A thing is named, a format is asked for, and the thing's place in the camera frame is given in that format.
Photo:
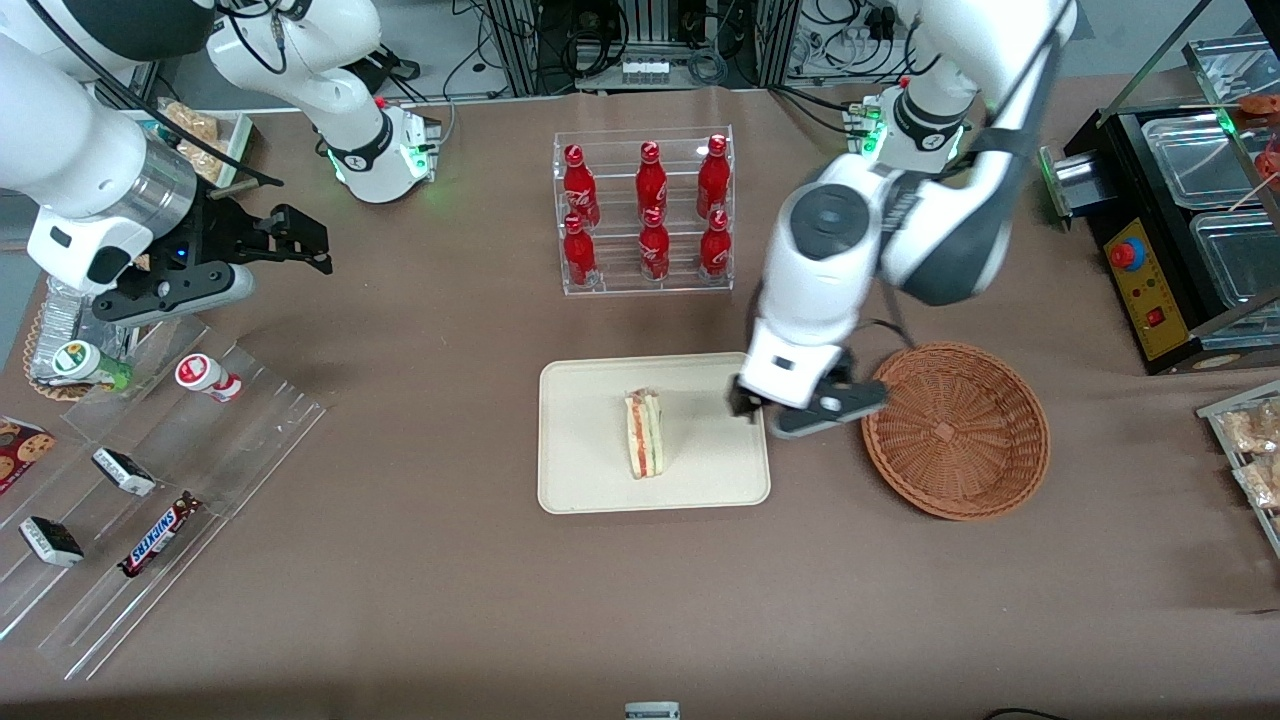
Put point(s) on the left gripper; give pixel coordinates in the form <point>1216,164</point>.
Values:
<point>744,401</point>

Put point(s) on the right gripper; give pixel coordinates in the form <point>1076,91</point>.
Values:
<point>222,228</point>

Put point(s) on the triangle sandwich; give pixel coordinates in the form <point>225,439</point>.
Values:
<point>645,435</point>

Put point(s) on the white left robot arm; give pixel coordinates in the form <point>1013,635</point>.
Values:
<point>830,225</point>

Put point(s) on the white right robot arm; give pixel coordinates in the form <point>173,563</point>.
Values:
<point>60,130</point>

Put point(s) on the white bread tray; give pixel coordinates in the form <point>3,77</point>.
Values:
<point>240,135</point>

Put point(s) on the round brown wicker basket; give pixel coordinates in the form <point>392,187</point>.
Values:
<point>960,430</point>

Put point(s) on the cream rectangular plastic tray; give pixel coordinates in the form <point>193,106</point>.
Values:
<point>590,450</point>

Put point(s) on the small flat wicker basket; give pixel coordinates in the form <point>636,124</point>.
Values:
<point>40,385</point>

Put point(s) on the tray of wrapped bread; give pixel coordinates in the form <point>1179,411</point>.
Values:
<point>1212,412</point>

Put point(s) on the crumbly brown bread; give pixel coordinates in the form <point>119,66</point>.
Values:
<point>195,125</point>

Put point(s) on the red white yogurt bottle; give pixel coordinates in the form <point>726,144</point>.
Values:
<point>200,372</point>

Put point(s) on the red cola bottle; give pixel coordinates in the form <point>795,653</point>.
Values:
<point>714,245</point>
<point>654,245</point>
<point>577,255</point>
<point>713,172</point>
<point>575,185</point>
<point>651,180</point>

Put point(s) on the clear acrylic stepped display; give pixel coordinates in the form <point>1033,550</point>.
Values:
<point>260,430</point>

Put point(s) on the clear acrylic bottle rack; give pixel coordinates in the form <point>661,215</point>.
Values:
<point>610,280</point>

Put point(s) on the clear plastic package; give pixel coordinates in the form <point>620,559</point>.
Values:
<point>65,315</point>

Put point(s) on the green lid yogurt bottle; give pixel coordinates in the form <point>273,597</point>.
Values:
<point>75,360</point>

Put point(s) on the black white chocolate bar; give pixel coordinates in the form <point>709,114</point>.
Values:
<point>50,540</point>
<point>125,472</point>

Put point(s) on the aluminium equipment rack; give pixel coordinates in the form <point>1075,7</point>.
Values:
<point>520,40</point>

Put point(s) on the Snickers bar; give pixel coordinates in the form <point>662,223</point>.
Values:
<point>160,535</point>

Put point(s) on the chocolate chip cookie box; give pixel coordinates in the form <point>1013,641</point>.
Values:
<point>20,450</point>

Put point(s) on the small white grey device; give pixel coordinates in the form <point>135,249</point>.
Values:
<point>652,712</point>

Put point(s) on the white power strip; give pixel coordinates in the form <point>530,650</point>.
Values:
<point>645,70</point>

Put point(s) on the silver metal side box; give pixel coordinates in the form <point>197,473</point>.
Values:
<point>1075,180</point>

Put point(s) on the black appliance with yellow panel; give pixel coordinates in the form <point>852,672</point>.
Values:
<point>1150,290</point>

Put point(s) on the steel pan in appliance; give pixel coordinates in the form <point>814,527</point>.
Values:
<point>1190,160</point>
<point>1240,260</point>

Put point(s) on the bagged pastry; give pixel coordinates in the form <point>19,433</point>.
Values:
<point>1255,430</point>
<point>1265,482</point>

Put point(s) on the red sausage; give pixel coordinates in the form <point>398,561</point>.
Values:
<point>1262,102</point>
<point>1270,160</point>

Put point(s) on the raised metal appliance lid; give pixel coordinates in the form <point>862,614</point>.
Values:
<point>1215,60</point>

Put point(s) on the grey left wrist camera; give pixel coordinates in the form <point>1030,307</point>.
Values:
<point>840,412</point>

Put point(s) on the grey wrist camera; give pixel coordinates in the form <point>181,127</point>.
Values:
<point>840,412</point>
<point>190,290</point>

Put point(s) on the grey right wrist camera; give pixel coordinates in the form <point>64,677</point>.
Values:
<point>190,290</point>

